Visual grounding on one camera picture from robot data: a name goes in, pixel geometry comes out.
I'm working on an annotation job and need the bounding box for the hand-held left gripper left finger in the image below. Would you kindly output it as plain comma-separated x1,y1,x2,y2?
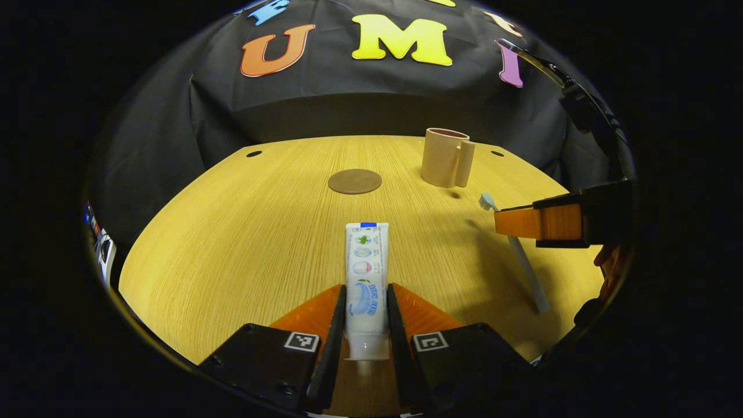
199,283,348,414

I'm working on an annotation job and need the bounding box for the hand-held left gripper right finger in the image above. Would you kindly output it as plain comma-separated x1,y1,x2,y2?
387,283,533,413

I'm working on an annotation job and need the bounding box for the white toothpaste tube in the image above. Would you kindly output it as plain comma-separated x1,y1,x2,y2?
345,222,391,363

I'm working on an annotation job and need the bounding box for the white toothbrush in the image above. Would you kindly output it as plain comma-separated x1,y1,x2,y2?
478,193,550,314

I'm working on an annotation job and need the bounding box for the round brown coaster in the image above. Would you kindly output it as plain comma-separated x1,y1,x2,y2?
328,168,383,195

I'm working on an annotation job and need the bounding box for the beige cup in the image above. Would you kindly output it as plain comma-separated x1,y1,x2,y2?
421,128,475,188

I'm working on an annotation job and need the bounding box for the black backdrop cloth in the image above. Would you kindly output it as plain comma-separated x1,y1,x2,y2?
93,0,627,273

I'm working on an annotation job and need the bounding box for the white side table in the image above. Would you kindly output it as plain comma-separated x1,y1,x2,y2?
98,228,118,285

